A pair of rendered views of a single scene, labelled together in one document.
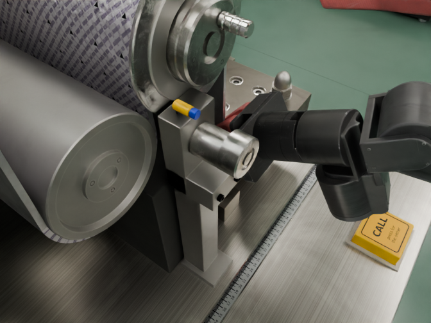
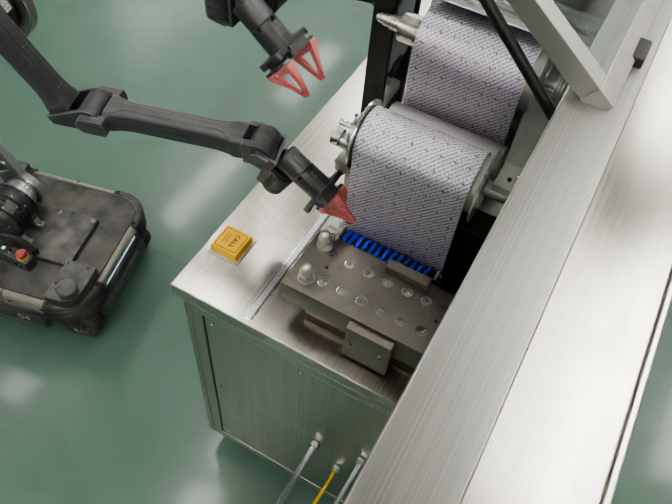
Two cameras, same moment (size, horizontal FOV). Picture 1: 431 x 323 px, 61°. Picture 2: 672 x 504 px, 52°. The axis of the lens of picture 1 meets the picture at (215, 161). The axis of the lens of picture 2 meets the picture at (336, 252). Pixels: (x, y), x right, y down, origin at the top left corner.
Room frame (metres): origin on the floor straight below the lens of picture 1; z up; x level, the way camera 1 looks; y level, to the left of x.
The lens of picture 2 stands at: (1.26, -0.21, 2.19)
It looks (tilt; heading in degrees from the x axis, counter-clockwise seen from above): 53 degrees down; 168
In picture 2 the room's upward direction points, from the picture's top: 6 degrees clockwise
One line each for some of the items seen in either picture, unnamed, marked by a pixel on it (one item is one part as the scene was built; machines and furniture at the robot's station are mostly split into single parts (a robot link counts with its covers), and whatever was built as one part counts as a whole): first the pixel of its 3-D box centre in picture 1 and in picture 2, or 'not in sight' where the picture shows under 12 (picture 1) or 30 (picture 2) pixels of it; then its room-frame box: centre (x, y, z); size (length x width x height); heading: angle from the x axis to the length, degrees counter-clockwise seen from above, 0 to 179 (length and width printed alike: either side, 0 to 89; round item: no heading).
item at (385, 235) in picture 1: (382, 232); (231, 243); (0.28, -0.26, 0.91); 0.07 x 0.07 x 0.02; 54
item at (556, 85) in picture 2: not in sight; (558, 85); (0.25, 0.41, 1.33); 0.07 x 0.07 x 0.07; 54
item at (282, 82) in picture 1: (282, 84); (306, 271); (0.47, -0.11, 1.05); 0.04 x 0.04 x 0.04
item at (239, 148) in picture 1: (238, 154); (337, 136); (0.21, -0.02, 1.18); 0.04 x 0.02 x 0.04; 144
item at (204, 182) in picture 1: (206, 209); (348, 183); (0.24, 0.01, 1.05); 0.06 x 0.05 x 0.31; 54
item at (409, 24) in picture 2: not in sight; (415, 30); (0.07, 0.15, 1.33); 0.06 x 0.06 x 0.06; 54
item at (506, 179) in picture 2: not in sight; (511, 183); (0.46, 0.27, 1.28); 0.06 x 0.05 x 0.02; 54
